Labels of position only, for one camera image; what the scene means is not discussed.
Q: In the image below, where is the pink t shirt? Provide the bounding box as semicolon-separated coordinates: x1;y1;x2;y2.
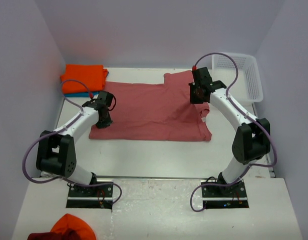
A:
89;70;212;142

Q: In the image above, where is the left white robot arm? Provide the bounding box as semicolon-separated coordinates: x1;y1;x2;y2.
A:
36;91;116;197

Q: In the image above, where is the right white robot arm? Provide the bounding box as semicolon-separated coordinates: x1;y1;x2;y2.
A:
189;66;270;197

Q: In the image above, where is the folded orange t shirt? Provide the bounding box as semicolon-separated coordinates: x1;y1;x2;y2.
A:
60;64;109;94

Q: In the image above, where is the folded blue t shirt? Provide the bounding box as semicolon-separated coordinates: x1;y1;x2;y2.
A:
63;71;111;99

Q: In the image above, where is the white plastic basket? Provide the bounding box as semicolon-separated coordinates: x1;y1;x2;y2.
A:
211;53;263;106

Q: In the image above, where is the orange cloth at front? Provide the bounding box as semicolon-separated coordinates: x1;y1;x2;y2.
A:
51;213;97;240

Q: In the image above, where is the dark red cloth at front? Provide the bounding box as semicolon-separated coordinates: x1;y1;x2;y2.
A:
27;230;81;240

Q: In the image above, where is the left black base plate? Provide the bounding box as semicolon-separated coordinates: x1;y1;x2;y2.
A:
66;179;113;210

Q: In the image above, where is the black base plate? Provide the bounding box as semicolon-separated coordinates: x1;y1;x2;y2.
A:
66;179;113;210
201;181;249;210

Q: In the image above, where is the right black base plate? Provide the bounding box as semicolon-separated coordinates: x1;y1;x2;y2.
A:
201;181;249;210

